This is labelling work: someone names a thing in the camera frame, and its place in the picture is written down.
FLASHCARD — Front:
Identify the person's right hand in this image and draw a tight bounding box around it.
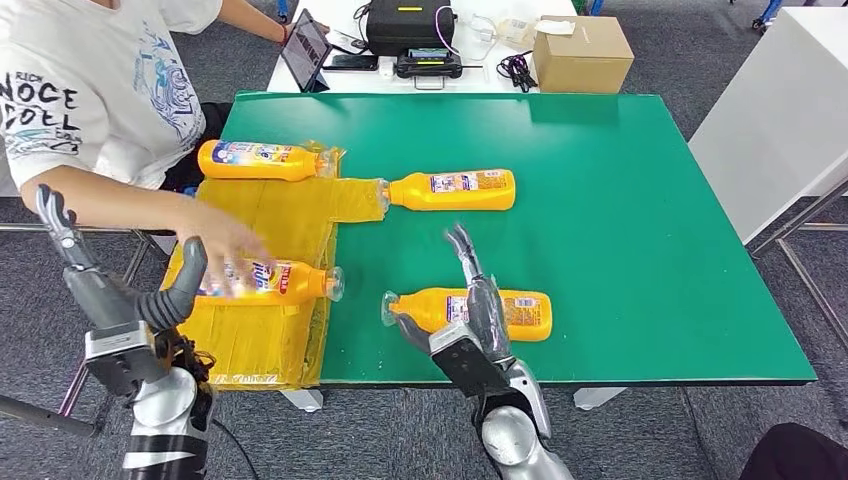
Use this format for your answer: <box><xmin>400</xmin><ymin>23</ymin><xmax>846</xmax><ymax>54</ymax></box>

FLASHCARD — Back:
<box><xmin>173</xmin><ymin>201</ymin><xmax>274</xmax><ymax>297</ymax></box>

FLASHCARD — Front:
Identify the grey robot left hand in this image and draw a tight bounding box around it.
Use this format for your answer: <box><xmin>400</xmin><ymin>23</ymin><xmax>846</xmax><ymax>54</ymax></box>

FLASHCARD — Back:
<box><xmin>34</xmin><ymin>184</ymin><xmax>210</xmax><ymax>333</ymax></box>

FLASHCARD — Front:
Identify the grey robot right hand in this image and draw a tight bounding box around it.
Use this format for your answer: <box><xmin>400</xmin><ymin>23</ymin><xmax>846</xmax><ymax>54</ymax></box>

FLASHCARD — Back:
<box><xmin>395</xmin><ymin>223</ymin><xmax>515</xmax><ymax>372</ymax></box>

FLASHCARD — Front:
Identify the orange detergent bottle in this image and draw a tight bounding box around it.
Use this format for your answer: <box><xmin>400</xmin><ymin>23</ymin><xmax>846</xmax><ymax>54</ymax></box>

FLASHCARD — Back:
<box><xmin>378</xmin><ymin>168</ymin><xmax>517</xmax><ymax>213</ymax></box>
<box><xmin>197</xmin><ymin>139</ymin><xmax>337</xmax><ymax>183</ymax></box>
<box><xmin>192</xmin><ymin>256</ymin><xmax>346</xmax><ymax>307</ymax></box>
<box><xmin>380</xmin><ymin>286</ymin><xmax>554</xmax><ymax>344</ymax></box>

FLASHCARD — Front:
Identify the black tablet on stand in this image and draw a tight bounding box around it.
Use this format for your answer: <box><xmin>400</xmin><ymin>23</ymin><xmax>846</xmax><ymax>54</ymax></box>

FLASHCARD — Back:
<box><xmin>280</xmin><ymin>7</ymin><xmax>333</xmax><ymax>94</ymax></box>

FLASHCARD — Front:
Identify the black smartphone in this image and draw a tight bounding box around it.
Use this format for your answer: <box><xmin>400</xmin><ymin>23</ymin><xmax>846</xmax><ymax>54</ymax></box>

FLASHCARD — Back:
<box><xmin>324</xmin><ymin>50</ymin><xmax>380</xmax><ymax>72</ymax></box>

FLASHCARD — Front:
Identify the yellow taped cardboard sheet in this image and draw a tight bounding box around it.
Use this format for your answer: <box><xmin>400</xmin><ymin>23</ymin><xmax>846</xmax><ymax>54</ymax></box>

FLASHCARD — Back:
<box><xmin>155</xmin><ymin>139</ymin><xmax>387</xmax><ymax>392</ymax></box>

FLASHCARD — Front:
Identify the black carrying case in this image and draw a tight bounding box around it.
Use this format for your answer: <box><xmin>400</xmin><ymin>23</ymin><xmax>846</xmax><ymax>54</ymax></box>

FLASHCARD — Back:
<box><xmin>365</xmin><ymin>0</ymin><xmax>457</xmax><ymax>57</ymax></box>

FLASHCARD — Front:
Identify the black handheld controller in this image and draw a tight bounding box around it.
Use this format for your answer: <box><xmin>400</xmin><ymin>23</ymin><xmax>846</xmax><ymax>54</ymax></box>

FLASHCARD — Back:
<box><xmin>394</xmin><ymin>47</ymin><xmax>464</xmax><ymax>91</ymax></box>

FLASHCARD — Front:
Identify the white table foot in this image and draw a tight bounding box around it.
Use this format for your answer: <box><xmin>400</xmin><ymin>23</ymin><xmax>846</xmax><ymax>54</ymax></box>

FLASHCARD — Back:
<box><xmin>279</xmin><ymin>389</ymin><xmax>325</xmax><ymax>413</ymax></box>
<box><xmin>572</xmin><ymin>387</ymin><xmax>628</xmax><ymax>411</ymax></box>

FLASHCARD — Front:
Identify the clear plastic bag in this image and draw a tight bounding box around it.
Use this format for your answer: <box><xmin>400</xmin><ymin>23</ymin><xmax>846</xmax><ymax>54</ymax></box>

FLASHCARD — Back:
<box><xmin>496</xmin><ymin>17</ymin><xmax>540</xmax><ymax>50</ymax></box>

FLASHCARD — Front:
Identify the person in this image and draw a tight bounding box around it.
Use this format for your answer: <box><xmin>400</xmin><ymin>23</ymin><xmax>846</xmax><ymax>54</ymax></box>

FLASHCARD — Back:
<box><xmin>0</xmin><ymin>0</ymin><xmax>331</xmax><ymax>297</ymax></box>

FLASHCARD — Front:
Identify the brown cardboard box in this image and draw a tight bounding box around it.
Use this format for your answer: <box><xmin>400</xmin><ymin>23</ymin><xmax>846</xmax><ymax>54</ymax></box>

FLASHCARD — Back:
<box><xmin>531</xmin><ymin>15</ymin><xmax>636</xmax><ymax>95</ymax></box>

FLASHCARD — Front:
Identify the black rounded object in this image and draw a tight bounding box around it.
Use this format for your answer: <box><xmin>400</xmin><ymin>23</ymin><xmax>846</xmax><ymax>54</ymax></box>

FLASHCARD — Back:
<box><xmin>738</xmin><ymin>422</ymin><xmax>848</xmax><ymax>480</ymax></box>

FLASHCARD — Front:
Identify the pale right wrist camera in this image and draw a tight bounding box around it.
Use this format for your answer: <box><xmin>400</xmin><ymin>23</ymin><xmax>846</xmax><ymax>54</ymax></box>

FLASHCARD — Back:
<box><xmin>429</xmin><ymin>323</ymin><xmax>515</xmax><ymax>399</ymax></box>

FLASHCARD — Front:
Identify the pink cable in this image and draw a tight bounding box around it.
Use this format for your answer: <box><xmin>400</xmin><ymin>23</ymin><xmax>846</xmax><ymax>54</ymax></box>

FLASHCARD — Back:
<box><xmin>433</xmin><ymin>3</ymin><xmax>460</xmax><ymax>59</ymax></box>

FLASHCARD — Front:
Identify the white charger cable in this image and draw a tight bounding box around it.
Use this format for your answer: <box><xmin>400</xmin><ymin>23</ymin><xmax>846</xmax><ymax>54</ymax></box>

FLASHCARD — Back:
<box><xmin>457</xmin><ymin>13</ymin><xmax>501</xmax><ymax>62</ymax></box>

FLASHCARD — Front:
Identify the black cable bundle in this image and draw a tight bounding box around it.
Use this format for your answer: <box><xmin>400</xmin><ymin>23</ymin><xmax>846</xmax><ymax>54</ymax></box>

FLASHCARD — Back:
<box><xmin>496</xmin><ymin>50</ymin><xmax>540</xmax><ymax>93</ymax></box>

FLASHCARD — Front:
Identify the blue wheeled frame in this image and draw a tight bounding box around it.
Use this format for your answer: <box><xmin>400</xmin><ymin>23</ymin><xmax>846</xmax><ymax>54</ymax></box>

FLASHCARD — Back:
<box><xmin>751</xmin><ymin>0</ymin><xmax>785</xmax><ymax>33</ymax></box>

